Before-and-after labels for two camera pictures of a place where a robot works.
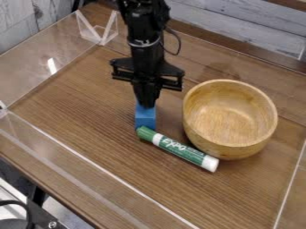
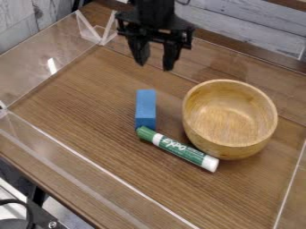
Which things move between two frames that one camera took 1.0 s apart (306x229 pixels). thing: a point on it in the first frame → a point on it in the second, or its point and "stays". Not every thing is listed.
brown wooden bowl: x=230 y=118 stays
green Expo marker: x=178 y=148 stays
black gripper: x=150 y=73 → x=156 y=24
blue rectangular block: x=145 y=116 stays
